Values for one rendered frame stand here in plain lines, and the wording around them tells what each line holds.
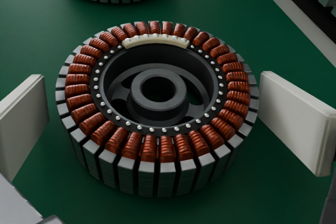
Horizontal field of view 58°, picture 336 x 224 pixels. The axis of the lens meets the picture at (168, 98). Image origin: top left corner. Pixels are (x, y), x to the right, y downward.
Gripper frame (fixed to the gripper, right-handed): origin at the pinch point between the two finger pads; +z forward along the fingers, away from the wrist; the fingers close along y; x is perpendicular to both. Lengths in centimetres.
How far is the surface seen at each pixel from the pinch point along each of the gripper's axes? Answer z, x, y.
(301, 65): 5.5, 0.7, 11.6
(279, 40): 8.1, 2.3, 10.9
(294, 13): 11.8, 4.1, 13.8
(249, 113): -2.2, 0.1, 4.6
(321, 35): 9.0, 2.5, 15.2
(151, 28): 3.4, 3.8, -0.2
